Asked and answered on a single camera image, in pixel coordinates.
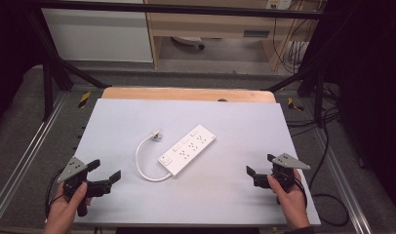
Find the yellow black tape strip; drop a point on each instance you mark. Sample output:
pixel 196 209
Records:
pixel 84 99
pixel 294 104

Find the person's right hand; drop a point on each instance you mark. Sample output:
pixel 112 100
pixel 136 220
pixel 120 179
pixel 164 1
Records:
pixel 293 204

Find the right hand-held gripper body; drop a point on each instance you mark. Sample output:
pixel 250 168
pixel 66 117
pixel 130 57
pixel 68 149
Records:
pixel 285 170

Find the white wall socket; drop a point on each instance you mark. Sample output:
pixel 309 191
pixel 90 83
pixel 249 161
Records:
pixel 279 4

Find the wooden board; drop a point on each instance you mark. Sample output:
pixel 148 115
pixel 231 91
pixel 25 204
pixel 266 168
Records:
pixel 186 94

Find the white power strip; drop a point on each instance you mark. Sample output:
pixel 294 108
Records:
pixel 189 148

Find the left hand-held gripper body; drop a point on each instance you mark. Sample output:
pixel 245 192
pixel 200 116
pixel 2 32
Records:
pixel 76 169

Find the office chair base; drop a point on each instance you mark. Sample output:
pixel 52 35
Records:
pixel 189 41

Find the black metal frame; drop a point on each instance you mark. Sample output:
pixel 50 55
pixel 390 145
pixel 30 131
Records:
pixel 173 9

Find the white power plug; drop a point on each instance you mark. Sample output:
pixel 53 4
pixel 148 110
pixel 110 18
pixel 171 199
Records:
pixel 156 135

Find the wooden desk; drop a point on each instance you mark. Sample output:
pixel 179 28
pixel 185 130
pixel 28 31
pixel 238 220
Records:
pixel 215 24

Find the white cabinet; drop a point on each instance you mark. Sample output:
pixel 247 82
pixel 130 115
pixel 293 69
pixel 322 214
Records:
pixel 98 34

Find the person's left hand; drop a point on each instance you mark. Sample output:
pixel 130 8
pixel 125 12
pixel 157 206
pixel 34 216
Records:
pixel 62 209

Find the aluminium rail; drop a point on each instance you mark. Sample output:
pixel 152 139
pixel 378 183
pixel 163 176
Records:
pixel 30 149
pixel 345 185

